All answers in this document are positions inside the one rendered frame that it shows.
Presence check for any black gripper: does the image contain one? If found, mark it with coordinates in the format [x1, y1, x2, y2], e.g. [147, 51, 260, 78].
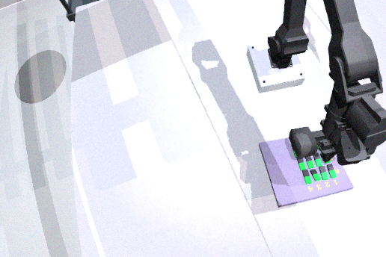
[288, 104, 351, 163]

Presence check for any lavender switch panel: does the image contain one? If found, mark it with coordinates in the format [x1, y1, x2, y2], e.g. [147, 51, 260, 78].
[258, 137, 354, 208]

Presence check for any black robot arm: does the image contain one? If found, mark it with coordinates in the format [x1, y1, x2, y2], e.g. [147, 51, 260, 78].
[267, 0, 386, 166]

